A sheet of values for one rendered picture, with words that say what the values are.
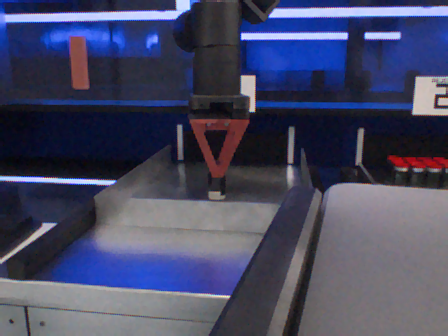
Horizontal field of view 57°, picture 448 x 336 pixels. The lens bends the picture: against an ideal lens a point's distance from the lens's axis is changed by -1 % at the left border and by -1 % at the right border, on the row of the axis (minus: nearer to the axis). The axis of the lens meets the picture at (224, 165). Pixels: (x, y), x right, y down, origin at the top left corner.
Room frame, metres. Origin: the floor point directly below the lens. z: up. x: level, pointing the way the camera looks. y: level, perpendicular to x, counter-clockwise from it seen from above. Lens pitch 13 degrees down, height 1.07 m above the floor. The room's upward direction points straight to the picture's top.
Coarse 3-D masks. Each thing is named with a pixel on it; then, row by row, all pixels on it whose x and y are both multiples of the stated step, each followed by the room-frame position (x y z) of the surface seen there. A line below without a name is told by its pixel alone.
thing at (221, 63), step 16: (208, 48) 0.48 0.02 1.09; (224, 48) 0.48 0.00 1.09; (240, 48) 0.50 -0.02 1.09; (208, 64) 0.48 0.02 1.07; (224, 64) 0.48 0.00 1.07; (240, 64) 0.50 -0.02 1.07; (208, 80) 0.48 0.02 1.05; (224, 80) 0.48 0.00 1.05; (240, 80) 0.50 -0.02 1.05; (192, 96) 0.47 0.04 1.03; (208, 96) 0.47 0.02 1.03; (224, 96) 0.47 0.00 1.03; (240, 96) 0.47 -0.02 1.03
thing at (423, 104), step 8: (416, 80) 0.67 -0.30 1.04; (424, 80) 0.67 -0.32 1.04; (432, 80) 0.67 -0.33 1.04; (440, 80) 0.67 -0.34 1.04; (416, 88) 0.67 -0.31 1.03; (424, 88) 0.67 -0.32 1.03; (432, 88) 0.67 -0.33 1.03; (440, 88) 0.67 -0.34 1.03; (416, 96) 0.67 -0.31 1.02; (424, 96) 0.67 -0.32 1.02; (432, 96) 0.67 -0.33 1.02; (416, 104) 0.67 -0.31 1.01; (424, 104) 0.67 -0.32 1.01; (432, 104) 0.67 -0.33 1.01; (440, 104) 0.67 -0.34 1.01; (416, 112) 0.67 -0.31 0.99; (424, 112) 0.67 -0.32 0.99; (432, 112) 0.67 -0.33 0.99; (440, 112) 0.67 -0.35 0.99
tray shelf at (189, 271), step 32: (96, 224) 0.47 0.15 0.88; (64, 256) 0.38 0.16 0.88; (96, 256) 0.39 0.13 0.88; (128, 256) 0.39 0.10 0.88; (160, 256) 0.39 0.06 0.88; (192, 256) 0.39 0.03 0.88; (224, 256) 0.39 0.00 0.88; (0, 288) 0.34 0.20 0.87; (32, 288) 0.33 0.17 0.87; (64, 288) 0.33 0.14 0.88; (96, 288) 0.33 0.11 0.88; (128, 288) 0.32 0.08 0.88; (160, 288) 0.32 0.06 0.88; (192, 288) 0.32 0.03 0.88; (224, 288) 0.32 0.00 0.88
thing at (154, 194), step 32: (160, 160) 0.73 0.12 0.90; (128, 192) 0.57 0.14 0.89; (160, 192) 0.60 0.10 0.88; (192, 192) 0.60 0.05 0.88; (256, 192) 0.60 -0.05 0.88; (128, 224) 0.47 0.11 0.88; (160, 224) 0.46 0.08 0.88; (192, 224) 0.46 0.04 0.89; (224, 224) 0.45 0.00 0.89; (256, 224) 0.45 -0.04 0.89
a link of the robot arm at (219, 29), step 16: (208, 0) 0.48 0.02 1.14; (224, 0) 0.48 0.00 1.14; (192, 16) 0.54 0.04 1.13; (208, 16) 0.48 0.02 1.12; (224, 16) 0.48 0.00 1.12; (240, 16) 0.50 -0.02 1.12; (192, 32) 0.54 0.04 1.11; (208, 32) 0.48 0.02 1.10; (224, 32) 0.48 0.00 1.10; (240, 32) 0.50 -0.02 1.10
